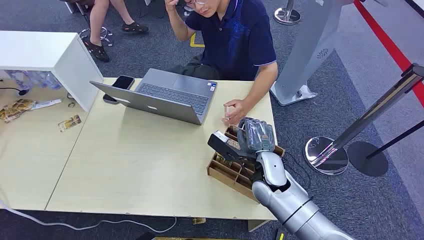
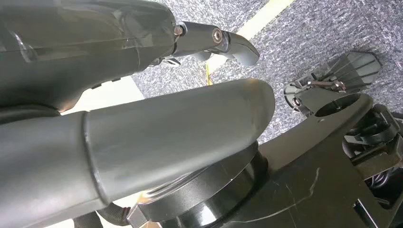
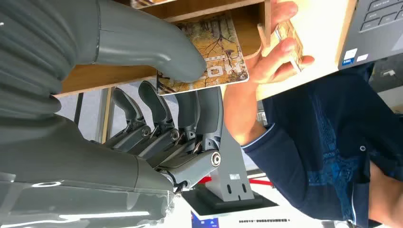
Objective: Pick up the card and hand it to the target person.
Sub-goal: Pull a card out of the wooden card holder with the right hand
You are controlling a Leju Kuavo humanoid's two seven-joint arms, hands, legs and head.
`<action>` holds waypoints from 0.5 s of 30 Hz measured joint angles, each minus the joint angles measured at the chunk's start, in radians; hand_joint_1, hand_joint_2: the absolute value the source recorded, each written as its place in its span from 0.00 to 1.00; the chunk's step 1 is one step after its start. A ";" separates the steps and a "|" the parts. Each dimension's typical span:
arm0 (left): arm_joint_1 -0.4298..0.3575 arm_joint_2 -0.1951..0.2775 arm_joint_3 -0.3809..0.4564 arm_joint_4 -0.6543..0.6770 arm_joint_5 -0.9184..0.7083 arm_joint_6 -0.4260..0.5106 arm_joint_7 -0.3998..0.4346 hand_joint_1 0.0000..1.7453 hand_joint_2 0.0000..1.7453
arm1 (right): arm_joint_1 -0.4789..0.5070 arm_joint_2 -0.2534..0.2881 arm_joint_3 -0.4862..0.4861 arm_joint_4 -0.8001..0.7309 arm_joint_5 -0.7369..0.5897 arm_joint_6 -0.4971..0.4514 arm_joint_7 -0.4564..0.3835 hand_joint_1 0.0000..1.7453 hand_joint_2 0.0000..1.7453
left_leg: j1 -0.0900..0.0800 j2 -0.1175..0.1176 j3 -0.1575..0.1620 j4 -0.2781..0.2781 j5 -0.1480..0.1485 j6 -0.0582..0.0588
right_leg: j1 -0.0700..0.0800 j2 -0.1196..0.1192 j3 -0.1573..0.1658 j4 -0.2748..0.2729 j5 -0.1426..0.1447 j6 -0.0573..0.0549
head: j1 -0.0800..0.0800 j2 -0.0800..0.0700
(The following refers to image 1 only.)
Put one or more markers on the person's right hand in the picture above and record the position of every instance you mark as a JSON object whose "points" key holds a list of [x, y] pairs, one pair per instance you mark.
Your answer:
{"points": [[170, 5]]}

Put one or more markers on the person's left hand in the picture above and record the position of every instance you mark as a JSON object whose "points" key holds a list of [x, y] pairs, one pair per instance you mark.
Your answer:
{"points": [[236, 111]]}

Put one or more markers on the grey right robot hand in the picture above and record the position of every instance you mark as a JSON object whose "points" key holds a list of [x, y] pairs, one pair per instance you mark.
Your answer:
{"points": [[258, 136]]}

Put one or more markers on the person's left forearm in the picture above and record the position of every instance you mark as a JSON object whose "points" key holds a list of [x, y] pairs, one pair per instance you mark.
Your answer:
{"points": [[265, 86]]}

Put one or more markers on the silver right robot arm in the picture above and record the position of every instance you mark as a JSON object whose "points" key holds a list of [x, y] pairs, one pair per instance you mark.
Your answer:
{"points": [[291, 202]]}

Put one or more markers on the person's right forearm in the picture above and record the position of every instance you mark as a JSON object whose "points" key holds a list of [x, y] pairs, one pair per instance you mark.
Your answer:
{"points": [[180, 28]]}

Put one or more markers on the brown patterned card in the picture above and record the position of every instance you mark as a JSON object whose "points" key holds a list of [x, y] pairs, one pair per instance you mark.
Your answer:
{"points": [[234, 144]]}

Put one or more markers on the gold patterned card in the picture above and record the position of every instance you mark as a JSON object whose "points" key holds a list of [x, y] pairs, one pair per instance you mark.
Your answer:
{"points": [[224, 161]]}

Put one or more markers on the wooden card organizer box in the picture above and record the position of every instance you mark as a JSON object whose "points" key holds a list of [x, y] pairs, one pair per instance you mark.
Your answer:
{"points": [[228, 175]]}

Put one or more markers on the seated person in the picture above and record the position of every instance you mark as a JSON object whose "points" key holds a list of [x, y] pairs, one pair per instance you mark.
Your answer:
{"points": [[238, 43]]}

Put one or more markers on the person in black sandals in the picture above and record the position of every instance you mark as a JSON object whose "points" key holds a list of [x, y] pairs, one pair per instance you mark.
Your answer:
{"points": [[96, 20]]}

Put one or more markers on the small gold card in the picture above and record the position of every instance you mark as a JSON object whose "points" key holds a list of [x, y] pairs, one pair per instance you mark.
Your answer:
{"points": [[199, 221]]}

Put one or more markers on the grey open laptop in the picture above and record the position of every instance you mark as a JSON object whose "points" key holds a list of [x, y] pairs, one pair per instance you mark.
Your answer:
{"points": [[172, 96]]}

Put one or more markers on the chrome chair base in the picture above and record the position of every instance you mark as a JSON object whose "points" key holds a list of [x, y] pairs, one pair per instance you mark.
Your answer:
{"points": [[105, 36]]}

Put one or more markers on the silver stanchion base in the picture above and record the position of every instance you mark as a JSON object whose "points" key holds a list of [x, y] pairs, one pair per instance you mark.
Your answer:
{"points": [[331, 165]]}

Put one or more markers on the black smartphone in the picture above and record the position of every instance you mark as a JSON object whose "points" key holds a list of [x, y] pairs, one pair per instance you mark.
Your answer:
{"points": [[123, 82]]}

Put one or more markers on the grey kiosk stand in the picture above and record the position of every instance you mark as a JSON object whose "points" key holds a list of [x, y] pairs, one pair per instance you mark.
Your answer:
{"points": [[311, 49]]}

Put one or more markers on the black yellow tool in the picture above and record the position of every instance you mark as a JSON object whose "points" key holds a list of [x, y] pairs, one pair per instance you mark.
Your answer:
{"points": [[280, 236]]}

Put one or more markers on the chrome stanchion base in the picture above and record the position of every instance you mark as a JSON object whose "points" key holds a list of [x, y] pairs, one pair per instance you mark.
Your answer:
{"points": [[287, 16]]}

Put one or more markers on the black stanchion base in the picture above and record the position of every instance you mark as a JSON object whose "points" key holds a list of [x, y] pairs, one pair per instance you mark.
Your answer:
{"points": [[367, 162]]}

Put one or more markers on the silver stanchion pole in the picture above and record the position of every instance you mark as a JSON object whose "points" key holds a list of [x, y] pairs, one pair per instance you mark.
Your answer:
{"points": [[374, 112]]}

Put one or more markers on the white box shelf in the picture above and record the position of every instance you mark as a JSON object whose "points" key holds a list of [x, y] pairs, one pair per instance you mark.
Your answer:
{"points": [[39, 49]]}

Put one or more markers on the clear plastic bag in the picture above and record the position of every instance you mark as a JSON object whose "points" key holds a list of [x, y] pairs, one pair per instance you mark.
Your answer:
{"points": [[33, 79]]}

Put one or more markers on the red barrier belt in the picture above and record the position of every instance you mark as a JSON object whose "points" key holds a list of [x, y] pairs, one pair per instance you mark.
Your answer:
{"points": [[387, 43]]}

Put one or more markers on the white paper strip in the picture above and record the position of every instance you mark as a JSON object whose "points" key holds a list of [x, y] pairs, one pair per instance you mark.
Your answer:
{"points": [[46, 104]]}

